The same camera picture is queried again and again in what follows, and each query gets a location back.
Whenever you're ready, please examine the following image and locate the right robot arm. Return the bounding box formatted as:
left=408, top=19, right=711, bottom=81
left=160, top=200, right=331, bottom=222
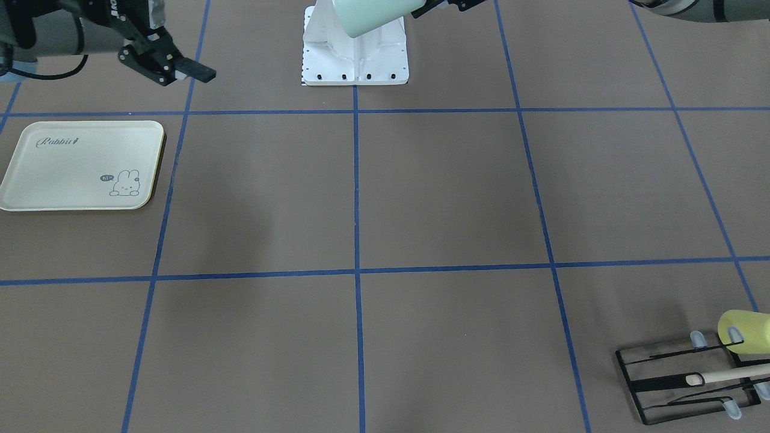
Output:
left=1, top=1, right=217, bottom=86

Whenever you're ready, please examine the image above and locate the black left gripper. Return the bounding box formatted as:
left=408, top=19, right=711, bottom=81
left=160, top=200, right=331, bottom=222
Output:
left=410, top=0, right=485, bottom=19

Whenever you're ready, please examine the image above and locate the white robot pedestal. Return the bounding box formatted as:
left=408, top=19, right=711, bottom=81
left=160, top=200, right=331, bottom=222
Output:
left=301, top=1, right=410, bottom=86

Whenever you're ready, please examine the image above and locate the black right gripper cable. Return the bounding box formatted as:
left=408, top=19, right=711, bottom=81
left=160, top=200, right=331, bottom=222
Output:
left=0, top=18, right=90, bottom=81

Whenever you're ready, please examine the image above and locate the black wire cup rack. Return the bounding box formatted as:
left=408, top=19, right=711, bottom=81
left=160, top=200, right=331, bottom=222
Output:
left=614, top=331, right=768, bottom=426

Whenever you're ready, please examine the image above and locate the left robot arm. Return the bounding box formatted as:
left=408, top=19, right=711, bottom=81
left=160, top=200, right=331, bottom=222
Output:
left=406, top=1, right=769, bottom=24

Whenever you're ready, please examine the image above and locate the green cup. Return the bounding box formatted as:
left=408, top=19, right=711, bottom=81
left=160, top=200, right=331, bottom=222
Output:
left=331, top=1, right=427, bottom=38

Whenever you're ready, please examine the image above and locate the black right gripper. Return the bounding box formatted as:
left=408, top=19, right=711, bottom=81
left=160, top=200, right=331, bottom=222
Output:
left=79, top=1, right=217, bottom=85

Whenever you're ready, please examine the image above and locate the yellow cup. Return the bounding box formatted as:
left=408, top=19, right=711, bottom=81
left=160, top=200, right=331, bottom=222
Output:
left=717, top=310, right=769, bottom=355

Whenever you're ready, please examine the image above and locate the cream rabbit tray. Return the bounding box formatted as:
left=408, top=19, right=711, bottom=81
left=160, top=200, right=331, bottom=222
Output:
left=1, top=120, right=165, bottom=212

